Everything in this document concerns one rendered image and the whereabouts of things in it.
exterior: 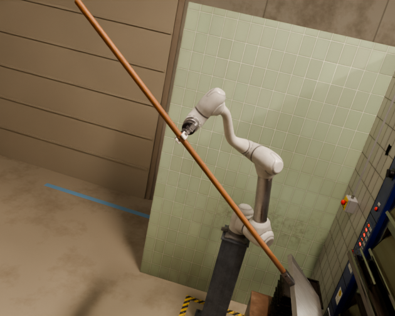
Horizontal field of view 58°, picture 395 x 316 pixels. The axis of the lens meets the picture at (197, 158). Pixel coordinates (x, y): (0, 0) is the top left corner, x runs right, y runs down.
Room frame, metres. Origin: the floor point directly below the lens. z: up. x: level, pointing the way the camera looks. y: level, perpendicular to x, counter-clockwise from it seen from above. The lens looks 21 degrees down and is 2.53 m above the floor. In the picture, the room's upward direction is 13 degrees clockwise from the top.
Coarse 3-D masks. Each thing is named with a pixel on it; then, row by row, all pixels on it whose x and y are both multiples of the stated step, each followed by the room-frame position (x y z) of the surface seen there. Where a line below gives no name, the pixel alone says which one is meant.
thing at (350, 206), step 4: (348, 196) 2.48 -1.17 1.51; (348, 200) 2.43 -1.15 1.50; (352, 200) 2.43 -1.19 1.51; (356, 200) 2.45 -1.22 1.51; (344, 204) 2.46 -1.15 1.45; (348, 204) 2.42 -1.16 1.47; (352, 204) 2.42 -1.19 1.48; (356, 204) 2.41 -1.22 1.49; (344, 208) 2.43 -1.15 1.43; (348, 208) 2.42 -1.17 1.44; (352, 208) 2.41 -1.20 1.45; (348, 212) 2.42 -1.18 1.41; (352, 212) 2.41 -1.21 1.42
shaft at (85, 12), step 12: (84, 12) 1.72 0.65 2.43; (96, 24) 1.71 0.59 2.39; (120, 60) 1.70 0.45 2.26; (132, 72) 1.69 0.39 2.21; (144, 84) 1.70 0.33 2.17; (156, 108) 1.68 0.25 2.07; (168, 120) 1.67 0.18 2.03; (180, 132) 1.67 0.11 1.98; (192, 156) 1.66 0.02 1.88; (204, 168) 1.65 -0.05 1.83; (216, 180) 1.65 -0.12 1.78; (240, 216) 1.62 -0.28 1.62; (252, 228) 1.62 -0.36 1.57; (276, 264) 1.60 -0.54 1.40
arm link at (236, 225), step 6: (240, 204) 2.44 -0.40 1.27; (246, 204) 2.46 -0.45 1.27; (240, 210) 2.38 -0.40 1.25; (246, 210) 2.37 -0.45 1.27; (252, 210) 2.40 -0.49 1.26; (234, 216) 2.38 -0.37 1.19; (246, 216) 2.35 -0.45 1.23; (234, 222) 2.37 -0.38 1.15; (240, 222) 2.33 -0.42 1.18; (234, 228) 2.36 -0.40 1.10; (240, 228) 2.32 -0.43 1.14; (240, 234) 2.36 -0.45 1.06
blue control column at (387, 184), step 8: (384, 184) 2.06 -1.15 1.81; (392, 184) 1.96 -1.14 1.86; (384, 192) 2.01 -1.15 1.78; (392, 192) 1.94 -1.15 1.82; (376, 200) 2.08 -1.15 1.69; (384, 200) 1.97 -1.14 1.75; (392, 200) 1.94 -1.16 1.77; (384, 208) 1.94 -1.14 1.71; (368, 216) 2.09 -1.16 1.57; (376, 216) 1.98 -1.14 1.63; (384, 216) 1.94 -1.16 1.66; (376, 224) 1.94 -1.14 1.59; (376, 232) 1.94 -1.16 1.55; (368, 248) 1.94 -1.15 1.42; (344, 272) 2.07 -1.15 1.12; (352, 280) 1.94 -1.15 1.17; (336, 288) 2.08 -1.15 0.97; (344, 288) 1.97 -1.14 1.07; (344, 296) 1.94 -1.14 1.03; (336, 304) 1.98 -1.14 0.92; (344, 304) 1.94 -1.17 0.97; (336, 312) 1.94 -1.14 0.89
